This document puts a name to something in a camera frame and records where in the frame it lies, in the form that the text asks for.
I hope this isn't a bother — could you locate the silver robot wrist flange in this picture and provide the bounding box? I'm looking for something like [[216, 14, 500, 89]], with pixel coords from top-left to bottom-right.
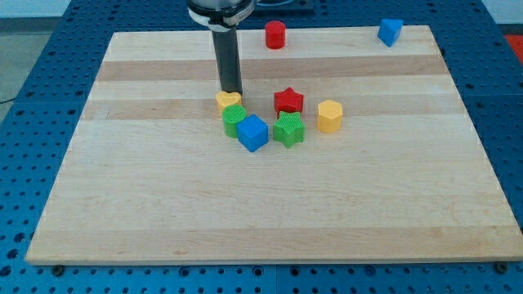
[[186, 0, 256, 32]]

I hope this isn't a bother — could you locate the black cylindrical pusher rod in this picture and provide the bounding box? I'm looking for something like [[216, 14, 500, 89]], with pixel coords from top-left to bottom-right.
[[212, 27, 243, 94]]

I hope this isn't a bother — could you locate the red star block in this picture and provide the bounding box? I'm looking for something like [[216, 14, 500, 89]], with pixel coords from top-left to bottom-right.
[[274, 87, 304, 117]]

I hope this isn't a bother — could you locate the green star block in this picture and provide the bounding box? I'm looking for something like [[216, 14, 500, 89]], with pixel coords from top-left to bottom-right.
[[273, 111, 306, 149]]

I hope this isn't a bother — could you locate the red cylinder block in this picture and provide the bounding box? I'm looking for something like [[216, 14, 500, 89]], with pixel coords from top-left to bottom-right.
[[265, 20, 286, 50]]

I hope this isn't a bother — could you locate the yellow heart block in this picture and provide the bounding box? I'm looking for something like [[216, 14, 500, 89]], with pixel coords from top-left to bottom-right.
[[215, 91, 242, 115]]

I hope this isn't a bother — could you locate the green cylinder block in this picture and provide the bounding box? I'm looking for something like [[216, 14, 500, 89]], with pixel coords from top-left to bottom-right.
[[221, 105, 248, 138]]

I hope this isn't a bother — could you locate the blue cube block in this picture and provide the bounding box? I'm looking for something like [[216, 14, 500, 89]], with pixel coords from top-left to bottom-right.
[[237, 114, 269, 152]]

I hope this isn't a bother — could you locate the yellow hexagon block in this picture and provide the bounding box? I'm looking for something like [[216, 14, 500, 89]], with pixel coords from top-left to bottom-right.
[[316, 100, 343, 133]]

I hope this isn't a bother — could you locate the wooden board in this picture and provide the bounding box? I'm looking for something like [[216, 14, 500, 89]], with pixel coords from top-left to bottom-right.
[[26, 25, 522, 265]]

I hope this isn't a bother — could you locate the blue triangle block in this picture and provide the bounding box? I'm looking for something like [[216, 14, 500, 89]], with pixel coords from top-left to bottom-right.
[[377, 19, 404, 47]]

